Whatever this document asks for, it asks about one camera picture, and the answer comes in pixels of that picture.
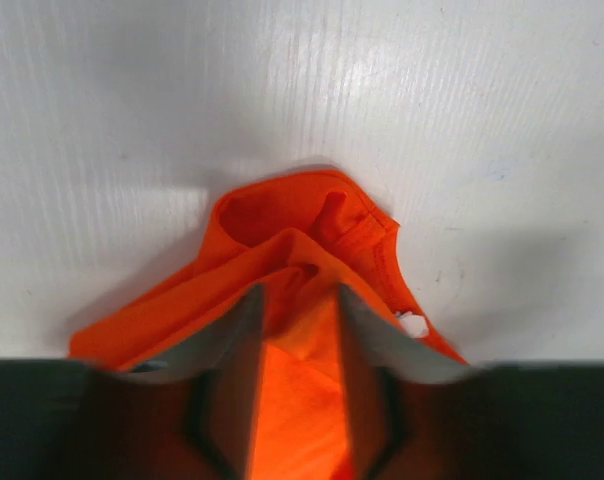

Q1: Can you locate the orange t shirt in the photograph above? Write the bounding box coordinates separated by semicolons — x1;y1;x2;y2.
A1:
66;170;471;480

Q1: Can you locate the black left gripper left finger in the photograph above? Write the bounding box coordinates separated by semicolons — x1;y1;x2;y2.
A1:
0;286;264;479

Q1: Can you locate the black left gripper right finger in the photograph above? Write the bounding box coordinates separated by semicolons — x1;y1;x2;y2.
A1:
338;285;604;479

